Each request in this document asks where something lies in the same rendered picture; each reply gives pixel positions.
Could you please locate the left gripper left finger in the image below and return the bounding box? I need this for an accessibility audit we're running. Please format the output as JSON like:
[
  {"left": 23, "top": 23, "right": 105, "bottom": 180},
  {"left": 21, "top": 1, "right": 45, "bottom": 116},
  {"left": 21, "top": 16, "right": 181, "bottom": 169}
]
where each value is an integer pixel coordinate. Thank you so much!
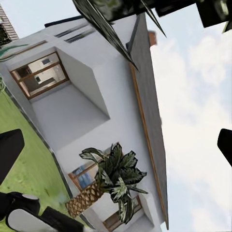
[{"left": 0, "top": 129, "right": 25, "bottom": 185}]

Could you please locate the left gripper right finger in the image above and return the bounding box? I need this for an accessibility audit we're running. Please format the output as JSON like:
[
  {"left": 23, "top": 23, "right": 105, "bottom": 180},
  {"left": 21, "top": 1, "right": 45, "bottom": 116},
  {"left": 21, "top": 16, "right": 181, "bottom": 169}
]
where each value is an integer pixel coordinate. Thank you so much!
[{"left": 217, "top": 129, "right": 232, "bottom": 166}]

